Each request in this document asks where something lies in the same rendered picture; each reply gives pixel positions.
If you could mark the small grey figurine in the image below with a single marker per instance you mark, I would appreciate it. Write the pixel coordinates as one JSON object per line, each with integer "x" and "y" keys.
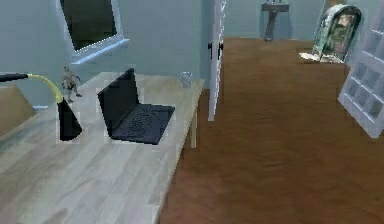
{"x": 70, "y": 83}

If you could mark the white room door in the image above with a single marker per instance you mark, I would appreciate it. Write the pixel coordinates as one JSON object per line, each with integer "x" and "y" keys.
{"x": 216, "y": 60}

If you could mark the white cube shelf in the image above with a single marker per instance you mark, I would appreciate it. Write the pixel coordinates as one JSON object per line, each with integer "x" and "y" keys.
{"x": 366, "y": 80}

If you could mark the brown box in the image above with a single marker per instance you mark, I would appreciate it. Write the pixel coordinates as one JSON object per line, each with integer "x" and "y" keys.
{"x": 13, "y": 106}

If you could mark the pale wooden desk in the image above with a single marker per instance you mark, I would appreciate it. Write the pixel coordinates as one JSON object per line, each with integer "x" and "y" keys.
{"x": 100, "y": 180}

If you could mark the black laptop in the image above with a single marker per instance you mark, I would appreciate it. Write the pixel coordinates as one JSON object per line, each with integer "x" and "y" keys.
{"x": 133, "y": 116}

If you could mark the black yellow desk lamp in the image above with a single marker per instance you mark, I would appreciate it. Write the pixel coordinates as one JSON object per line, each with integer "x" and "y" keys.
{"x": 68, "y": 123}

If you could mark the white framed window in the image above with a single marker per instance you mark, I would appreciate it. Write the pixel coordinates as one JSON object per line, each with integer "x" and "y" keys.
{"x": 90, "y": 23}

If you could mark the clear drinking glass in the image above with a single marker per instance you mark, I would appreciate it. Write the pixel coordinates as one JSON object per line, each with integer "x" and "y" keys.
{"x": 186, "y": 79}

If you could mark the grey pedestal sink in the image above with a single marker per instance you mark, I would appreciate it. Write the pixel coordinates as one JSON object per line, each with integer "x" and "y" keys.
{"x": 271, "y": 16}

